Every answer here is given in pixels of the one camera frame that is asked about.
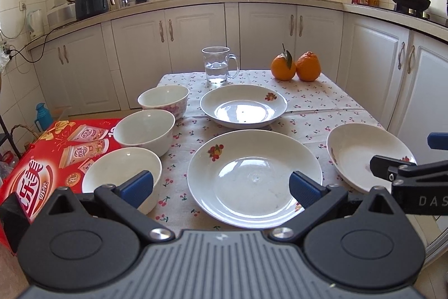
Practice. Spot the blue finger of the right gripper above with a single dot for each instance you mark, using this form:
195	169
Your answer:
386	168
438	140

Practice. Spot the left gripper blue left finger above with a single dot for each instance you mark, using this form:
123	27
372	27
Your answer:
121	203

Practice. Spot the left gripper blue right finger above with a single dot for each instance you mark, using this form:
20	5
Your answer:
320	204

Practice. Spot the white floral plate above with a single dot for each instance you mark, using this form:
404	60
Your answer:
243	106
242	177
351	147

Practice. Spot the white floral bowl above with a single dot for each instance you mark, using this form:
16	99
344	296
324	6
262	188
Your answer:
150	129
173	98

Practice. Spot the white kitchen base cabinets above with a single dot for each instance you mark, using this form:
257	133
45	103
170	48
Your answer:
397	71

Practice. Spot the red printed carton box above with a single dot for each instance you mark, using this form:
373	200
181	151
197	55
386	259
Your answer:
61	156

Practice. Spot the cherry print tablecloth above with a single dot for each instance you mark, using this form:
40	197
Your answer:
314	109

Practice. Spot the teal thermos flask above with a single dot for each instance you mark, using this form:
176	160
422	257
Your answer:
43	117

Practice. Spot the plain orange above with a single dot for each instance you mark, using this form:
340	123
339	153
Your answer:
308	67

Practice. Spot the orange with leaf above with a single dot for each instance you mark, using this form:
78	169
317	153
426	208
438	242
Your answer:
283	66

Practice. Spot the glass mug with water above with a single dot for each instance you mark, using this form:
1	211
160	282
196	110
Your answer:
220	65

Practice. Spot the white electric kettle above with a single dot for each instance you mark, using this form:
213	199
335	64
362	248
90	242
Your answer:
35	25

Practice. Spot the wicker basket handle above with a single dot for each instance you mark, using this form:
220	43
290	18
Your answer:
24	135

